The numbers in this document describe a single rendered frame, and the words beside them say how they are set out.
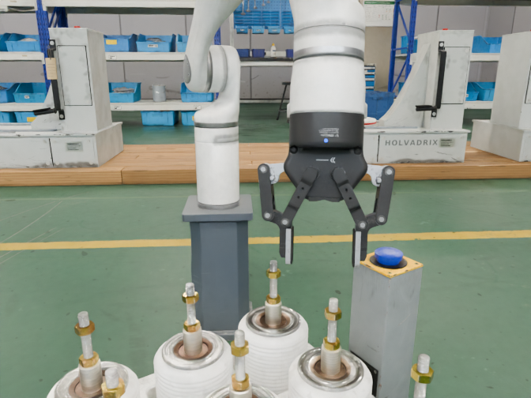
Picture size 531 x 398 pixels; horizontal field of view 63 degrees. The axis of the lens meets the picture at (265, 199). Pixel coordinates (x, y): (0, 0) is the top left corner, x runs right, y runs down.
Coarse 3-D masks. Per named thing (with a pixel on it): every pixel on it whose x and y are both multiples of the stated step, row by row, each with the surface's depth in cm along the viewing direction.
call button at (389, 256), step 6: (378, 252) 62; (384, 252) 62; (390, 252) 62; (396, 252) 62; (378, 258) 62; (384, 258) 61; (390, 258) 61; (396, 258) 61; (402, 258) 62; (384, 264) 62; (390, 264) 61; (396, 264) 62
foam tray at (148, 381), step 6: (234, 360) 64; (234, 366) 64; (234, 372) 60; (144, 378) 59; (150, 378) 59; (144, 384) 57; (150, 384) 57; (144, 390) 56; (150, 390) 57; (144, 396) 55; (150, 396) 57; (282, 396) 55; (372, 396) 55
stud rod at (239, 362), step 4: (236, 332) 41; (240, 332) 41; (244, 332) 41; (236, 336) 41; (240, 336) 41; (244, 336) 41; (236, 340) 41; (240, 340) 41; (244, 340) 41; (236, 344) 41; (240, 344) 41; (244, 344) 41; (236, 356) 41; (244, 356) 42; (236, 360) 41; (240, 360) 41; (244, 360) 42; (236, 364) 42; (240, 364) 42; (244, 364) 42; (236, 368) 42; (240, 368) 42; (244, 368) 42; (236, 372) 42; (240, 372) 42; (244, 372) 42; (236, 376) 42; (240, 376) 42; (244, 376) 42; (240, 380) 42
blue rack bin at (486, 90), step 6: (474, 84) 527; (480, 84) 549; (486, 84) 549; (492, 84) 549; (480, 90) 513; (486, 90) 504; (492, 90) 504; (480, 96) 514; (486, 96) 507; (492, 96) 507
